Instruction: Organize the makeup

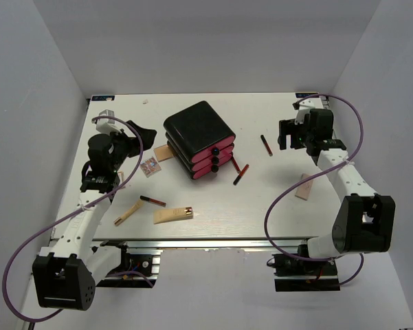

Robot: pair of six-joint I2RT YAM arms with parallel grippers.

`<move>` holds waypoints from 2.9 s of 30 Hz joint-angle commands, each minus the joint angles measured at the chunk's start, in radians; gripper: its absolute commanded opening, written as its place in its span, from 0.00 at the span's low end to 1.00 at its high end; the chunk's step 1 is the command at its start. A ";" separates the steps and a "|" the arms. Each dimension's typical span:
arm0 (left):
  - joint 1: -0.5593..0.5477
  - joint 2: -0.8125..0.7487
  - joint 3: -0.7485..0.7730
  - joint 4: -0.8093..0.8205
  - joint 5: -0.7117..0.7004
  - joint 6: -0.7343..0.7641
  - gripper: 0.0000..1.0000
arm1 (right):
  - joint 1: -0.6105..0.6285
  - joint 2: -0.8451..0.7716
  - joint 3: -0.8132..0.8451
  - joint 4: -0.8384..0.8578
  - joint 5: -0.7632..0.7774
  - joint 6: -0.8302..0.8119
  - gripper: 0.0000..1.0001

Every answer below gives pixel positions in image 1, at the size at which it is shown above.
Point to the red lip gloss front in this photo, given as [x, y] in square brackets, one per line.
[241, 174]

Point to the red lip gloss far right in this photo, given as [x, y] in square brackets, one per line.
[268, 149]

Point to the beige square sponge pad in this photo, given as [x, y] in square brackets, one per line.
[163, 153]

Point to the slim beige gold tube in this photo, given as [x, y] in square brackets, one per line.
[138, 204]

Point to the beige cream tube gold cap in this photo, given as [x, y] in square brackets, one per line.
[174, 214]

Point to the clear eyeshadow palette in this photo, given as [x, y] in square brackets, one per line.
[150, 166]

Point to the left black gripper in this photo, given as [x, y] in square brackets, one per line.
[133, 142]

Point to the black pink drawer organizer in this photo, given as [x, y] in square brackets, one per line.
[193, 129]

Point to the blue label right corner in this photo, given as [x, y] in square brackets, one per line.
[300, 95]

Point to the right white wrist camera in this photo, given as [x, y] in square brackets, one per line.
[302, 107]

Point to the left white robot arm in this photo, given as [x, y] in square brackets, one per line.
[66, 276]

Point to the blue label corner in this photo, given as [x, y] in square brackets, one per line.
[102, 98]
[300, 95]

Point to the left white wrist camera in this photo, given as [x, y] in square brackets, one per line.
[107, 125]

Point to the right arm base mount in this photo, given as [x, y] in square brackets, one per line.
[291, 275]

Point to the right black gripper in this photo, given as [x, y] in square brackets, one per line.
[288, 127]

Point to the blue label left corner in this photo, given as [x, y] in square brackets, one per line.
[102, 98]

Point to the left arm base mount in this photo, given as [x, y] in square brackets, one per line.
[130, 264]

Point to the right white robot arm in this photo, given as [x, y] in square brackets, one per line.
[365, 219]

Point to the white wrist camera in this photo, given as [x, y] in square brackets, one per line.
[302, 107]
[107, 125]

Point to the small beige item under arm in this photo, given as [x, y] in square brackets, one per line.
[121, 179]

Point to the pink drawer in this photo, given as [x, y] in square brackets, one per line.
[213, 159]
[209, 168]
[204, 153]

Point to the red lip gloss left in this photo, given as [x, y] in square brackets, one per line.
[153, 201]

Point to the pink sachet packet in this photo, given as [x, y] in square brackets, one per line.
[303, 191]

